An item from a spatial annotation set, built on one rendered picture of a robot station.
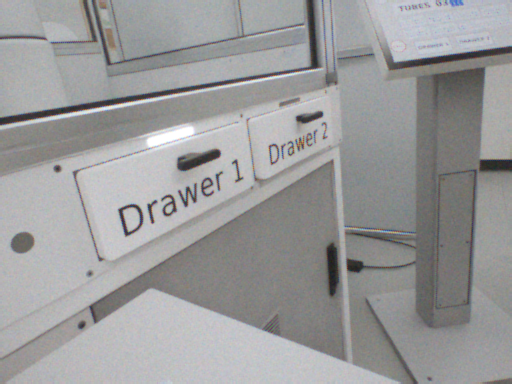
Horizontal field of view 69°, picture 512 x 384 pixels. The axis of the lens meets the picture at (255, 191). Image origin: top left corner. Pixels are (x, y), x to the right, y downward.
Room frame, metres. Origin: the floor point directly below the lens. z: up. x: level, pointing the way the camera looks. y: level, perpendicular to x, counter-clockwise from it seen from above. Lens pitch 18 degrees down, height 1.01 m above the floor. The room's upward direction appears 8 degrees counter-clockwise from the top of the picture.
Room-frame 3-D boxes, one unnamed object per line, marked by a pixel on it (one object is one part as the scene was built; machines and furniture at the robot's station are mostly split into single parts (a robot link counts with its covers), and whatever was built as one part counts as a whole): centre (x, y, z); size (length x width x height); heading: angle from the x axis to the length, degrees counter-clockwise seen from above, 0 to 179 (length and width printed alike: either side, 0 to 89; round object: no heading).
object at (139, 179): (0.51, 0.10, 0.87); 0.29 x 0.02 x 0.11; 141
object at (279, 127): (0.76, -0.10, 0.87); 0.29 x 0.02 x 0.11; 141
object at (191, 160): (0.50, 0.08, 0.91); 0.07 x 0.04 x 0.01; 141
